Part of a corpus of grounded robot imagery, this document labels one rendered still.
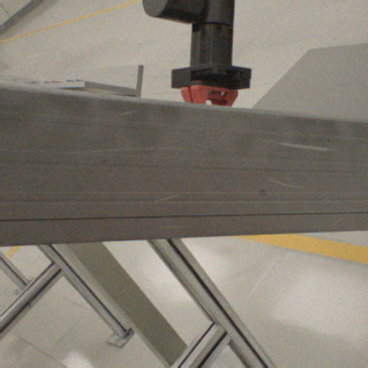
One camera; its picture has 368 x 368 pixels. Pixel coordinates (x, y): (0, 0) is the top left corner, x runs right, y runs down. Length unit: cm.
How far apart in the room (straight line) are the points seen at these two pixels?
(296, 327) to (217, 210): 134
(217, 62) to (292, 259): 102
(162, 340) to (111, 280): 19
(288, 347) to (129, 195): 135
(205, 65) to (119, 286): 67
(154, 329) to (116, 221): 122
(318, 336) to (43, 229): 136
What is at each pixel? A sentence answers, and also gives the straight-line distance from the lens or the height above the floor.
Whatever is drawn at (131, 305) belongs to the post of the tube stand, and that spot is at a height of 33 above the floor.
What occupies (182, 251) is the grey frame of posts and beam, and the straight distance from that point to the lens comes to 118.
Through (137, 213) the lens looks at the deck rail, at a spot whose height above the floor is 95.
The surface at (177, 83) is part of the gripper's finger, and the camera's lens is 93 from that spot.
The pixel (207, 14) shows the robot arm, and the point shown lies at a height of 84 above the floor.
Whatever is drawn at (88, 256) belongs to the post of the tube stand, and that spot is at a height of 48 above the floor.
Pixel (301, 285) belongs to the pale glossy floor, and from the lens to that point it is 175.
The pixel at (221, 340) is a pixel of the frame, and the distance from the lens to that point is 127.
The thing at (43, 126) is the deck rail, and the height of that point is 100.
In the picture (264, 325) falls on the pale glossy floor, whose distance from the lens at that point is 171.
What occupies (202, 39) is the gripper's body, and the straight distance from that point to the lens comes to 91.
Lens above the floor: 107
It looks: 26 degrees down
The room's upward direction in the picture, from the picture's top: 36 degrees counter-clockwise
